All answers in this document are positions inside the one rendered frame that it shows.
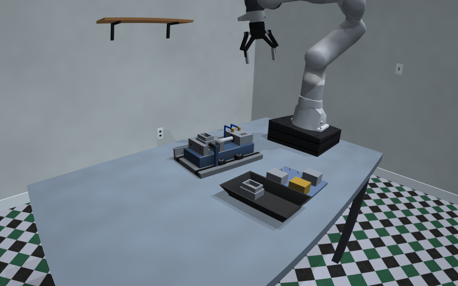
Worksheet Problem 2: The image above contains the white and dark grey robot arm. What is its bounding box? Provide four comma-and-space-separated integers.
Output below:
237, 0, 366, 132

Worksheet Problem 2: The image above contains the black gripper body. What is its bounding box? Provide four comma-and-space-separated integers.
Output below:
249, 21, 266, 39

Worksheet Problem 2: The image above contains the yellow rectangular block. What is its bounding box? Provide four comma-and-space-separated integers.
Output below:
288, 177, 311, 194

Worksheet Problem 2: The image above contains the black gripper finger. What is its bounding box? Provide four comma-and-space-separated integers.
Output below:
240, 31, 258, 64
260, 30, 278, 60

